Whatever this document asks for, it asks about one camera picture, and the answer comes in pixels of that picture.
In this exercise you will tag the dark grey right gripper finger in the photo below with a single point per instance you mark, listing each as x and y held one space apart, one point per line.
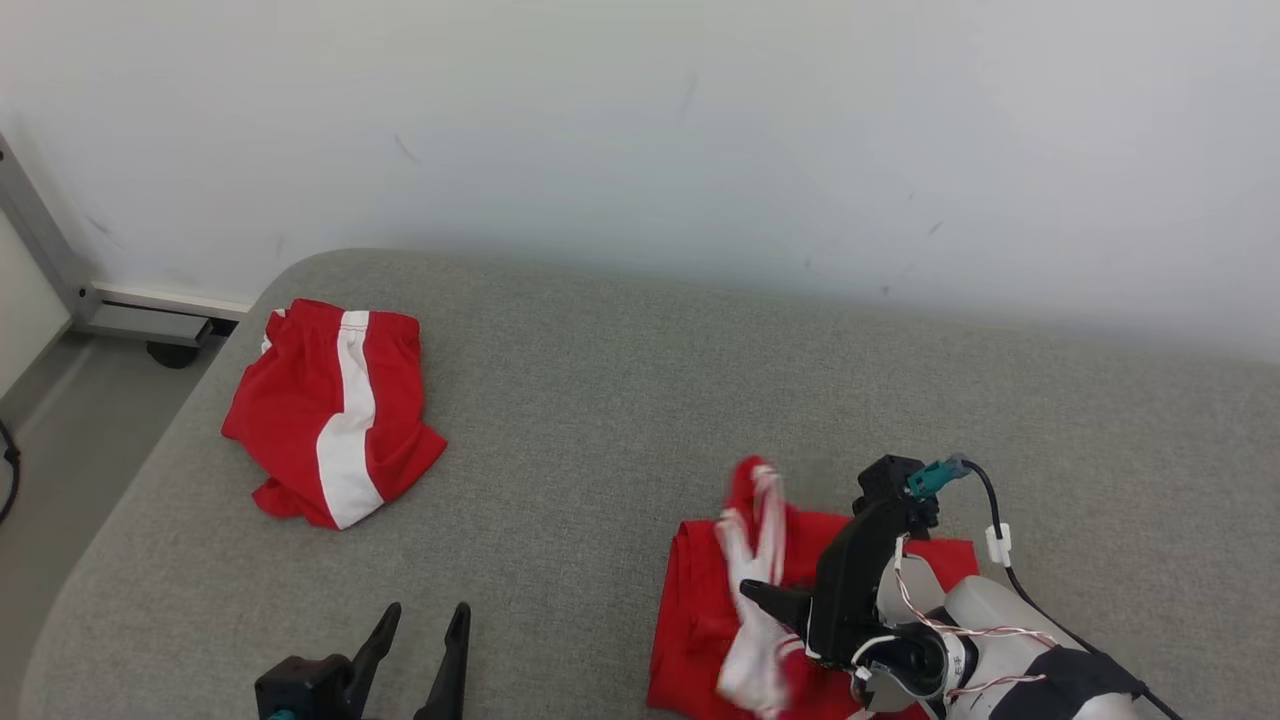
785 603

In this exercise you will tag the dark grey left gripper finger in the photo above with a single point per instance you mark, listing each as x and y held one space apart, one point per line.
375 645
452 670

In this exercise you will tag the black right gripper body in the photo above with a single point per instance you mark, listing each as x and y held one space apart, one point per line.
850 590

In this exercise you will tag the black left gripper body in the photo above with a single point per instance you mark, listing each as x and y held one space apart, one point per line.
375 710

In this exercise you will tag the red Bulls jersey white sleeves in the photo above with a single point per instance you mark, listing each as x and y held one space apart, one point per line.
700 610

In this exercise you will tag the red shorts white stripe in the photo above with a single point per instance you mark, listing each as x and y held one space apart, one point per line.
295 400

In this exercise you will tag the black caster wheel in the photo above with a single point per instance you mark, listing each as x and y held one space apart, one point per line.
173 354

